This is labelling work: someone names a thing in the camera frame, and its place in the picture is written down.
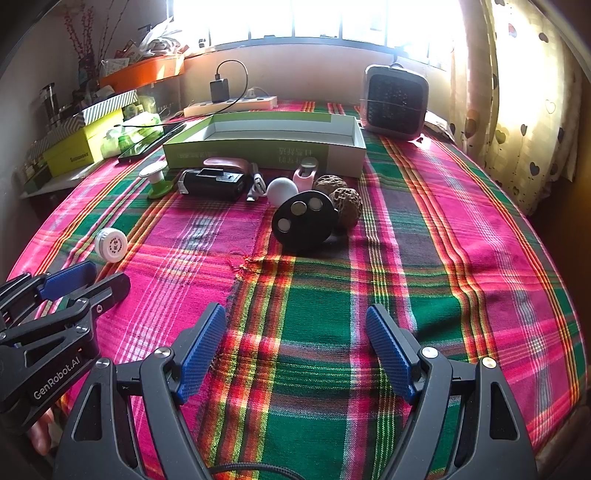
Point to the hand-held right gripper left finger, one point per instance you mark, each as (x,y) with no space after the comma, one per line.
(203,355)

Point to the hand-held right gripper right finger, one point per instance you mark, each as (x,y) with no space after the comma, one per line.
(390,350)

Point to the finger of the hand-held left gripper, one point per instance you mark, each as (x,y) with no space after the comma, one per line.
(69,278)
(108,286)

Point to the small white round jar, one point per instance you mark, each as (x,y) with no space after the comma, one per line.
(111,244)

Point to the white green spool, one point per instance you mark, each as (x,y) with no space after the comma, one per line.
(159,187)

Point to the black rectangular device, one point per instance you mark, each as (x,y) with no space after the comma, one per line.
(212,184)

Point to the brown walnut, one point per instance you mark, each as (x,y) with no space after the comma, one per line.
(348,207)
(330,183)

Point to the black oval disc metal dots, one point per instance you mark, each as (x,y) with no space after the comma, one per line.
(300,226)

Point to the pink case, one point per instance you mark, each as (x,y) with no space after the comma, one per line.
(226,162)

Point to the shallow green white cardboard box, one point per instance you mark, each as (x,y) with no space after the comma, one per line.
(231,154)

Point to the white ball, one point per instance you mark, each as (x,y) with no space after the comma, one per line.
(281,190)

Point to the pink green plaid blanket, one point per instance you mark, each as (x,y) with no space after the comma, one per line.
(323,323)

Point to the yellow green box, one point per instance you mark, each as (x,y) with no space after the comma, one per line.
(74,152)

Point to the black smartphone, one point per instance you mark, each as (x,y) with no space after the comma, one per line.
(138,150)

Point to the green wet wipes pack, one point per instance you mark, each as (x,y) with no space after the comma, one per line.
(143,121)

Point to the metal cup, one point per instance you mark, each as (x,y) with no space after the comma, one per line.
(48,101)

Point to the striped box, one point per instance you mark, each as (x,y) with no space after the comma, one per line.
(106,104)

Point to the clear plastic container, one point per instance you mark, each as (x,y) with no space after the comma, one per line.
(161,99)

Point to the white power strip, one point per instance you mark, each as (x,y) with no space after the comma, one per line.
(203,110)

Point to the orange tray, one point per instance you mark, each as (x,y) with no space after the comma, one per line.
(147,71)

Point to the black charger adapter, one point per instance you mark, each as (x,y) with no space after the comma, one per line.
(219,90)

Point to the dried branches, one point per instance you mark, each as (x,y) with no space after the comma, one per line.
(87,41)

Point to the white plastic bag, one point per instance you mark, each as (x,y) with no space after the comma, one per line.
(159,39)

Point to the grey space heater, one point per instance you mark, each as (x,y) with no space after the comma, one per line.
(392,97)

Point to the heart print curtain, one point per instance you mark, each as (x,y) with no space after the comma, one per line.
(521,115)

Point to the barred window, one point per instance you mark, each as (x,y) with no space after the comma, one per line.
(300,18)

